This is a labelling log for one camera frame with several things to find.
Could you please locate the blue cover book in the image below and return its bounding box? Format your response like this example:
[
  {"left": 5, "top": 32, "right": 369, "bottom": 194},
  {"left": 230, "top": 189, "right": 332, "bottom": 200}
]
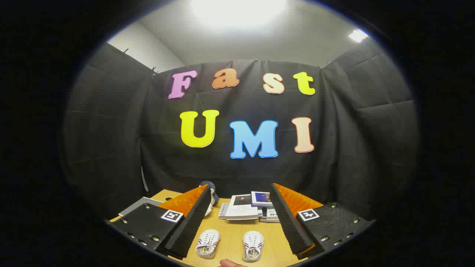
[{"left": 251, "top": 191, "right": 273, "bottom": 207}]

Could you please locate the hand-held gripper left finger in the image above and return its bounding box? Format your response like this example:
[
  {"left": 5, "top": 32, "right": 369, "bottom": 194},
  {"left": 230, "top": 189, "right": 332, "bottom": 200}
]
[{"left": 107, "top": 184, "right": 212, "bottom": 260}]

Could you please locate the small ceiling lamp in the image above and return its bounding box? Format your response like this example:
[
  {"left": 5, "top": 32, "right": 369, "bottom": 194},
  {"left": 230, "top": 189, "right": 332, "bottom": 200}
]
[{"left": 349, "top": 29, "right": 368, "bottom": 43}]

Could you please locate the white book with portrait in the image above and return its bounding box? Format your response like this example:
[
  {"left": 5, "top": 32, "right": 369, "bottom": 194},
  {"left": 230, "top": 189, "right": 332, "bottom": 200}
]
[{"left": 226, "top": 194, "right": 259, "bottom": 221}]

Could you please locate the grey fabric storage box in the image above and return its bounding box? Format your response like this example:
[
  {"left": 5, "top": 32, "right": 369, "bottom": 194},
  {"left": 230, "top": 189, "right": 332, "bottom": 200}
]
[{"left": 118, "top": 197, "right": 164, "bottom": 217}]

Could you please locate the white canvas shoe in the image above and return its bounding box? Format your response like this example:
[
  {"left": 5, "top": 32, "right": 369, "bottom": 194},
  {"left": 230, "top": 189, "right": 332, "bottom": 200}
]
[
  {"left": 196, "top": 229, "right": 221, "bottom": 259},
  {"left": 243, "top": 231, "right": 265, "bottom": 262}
]

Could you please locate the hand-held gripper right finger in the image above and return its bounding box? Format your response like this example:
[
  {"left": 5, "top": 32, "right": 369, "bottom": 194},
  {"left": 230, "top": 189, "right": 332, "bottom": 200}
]
[{"left": 270, "top": 183, "right": 373, "bottom": 260}]

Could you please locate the large ceiling lamp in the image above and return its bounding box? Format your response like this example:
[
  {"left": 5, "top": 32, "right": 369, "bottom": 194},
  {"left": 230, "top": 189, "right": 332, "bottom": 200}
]
[{"left": 191, "top": 0, "right": 288, "bottom": 28}]

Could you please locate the penguin plush toy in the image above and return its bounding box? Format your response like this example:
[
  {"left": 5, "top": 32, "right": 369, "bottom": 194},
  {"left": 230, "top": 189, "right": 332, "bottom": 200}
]
[{"left": 199, "top": 181, "right": 220, "bottom": 207}]

